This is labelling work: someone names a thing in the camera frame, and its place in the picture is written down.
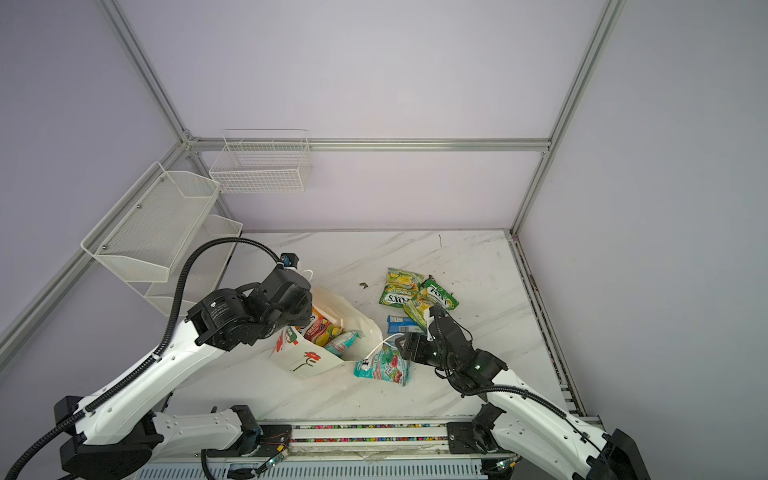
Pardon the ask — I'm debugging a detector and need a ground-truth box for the teal snack packet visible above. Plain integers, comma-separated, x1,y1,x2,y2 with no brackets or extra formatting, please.
353,345,410,386
325,331,361,361

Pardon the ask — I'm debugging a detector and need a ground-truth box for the orange snack packet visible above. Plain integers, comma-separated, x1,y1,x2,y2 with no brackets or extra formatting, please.
301,308,343,347

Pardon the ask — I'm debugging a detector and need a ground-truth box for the white floral paper bag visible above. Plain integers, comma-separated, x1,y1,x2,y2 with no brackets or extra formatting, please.
269,285,383,380

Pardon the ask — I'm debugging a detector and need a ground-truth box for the teal snack packet top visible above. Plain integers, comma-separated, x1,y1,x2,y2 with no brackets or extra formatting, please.
325,331,361,361

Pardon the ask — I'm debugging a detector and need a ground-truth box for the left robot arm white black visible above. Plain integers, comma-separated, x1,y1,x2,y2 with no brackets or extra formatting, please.
55,266,312,479

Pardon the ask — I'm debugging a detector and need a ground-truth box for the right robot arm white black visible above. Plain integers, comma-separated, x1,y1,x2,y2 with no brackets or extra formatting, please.
395,306,650,479

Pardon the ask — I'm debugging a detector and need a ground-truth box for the green snack packet right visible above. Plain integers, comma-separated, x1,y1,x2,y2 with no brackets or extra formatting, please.
404,276,459,331

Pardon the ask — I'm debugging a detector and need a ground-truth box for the blue snack packet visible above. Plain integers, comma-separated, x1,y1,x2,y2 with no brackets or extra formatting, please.
387,315,425,335

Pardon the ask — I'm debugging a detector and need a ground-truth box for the yellow-green snack packet back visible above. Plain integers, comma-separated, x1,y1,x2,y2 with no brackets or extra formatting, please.
379,268,426,308

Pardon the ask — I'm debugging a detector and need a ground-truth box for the lower white mesh shelf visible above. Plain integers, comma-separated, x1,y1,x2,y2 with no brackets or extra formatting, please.
142,214,242,318

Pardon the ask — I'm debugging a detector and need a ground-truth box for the white mesh shelf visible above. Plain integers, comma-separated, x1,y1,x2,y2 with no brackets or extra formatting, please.
81,162,220,283
142,214,242,318

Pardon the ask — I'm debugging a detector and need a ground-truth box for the upper white mesh shelf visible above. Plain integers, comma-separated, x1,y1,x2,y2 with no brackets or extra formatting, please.
81,162,220,283

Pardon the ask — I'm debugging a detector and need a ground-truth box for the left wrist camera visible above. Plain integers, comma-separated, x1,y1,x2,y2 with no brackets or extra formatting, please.
279,252,299,269

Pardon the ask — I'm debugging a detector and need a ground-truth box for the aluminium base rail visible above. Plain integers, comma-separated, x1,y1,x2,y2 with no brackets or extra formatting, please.
107,415,625,480

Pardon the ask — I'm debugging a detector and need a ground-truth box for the white wire basket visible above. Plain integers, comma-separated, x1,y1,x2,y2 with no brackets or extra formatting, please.
209,129,313,194

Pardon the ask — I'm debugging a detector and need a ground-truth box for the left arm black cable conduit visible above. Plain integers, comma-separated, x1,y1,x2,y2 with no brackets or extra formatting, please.
2,236,283,480

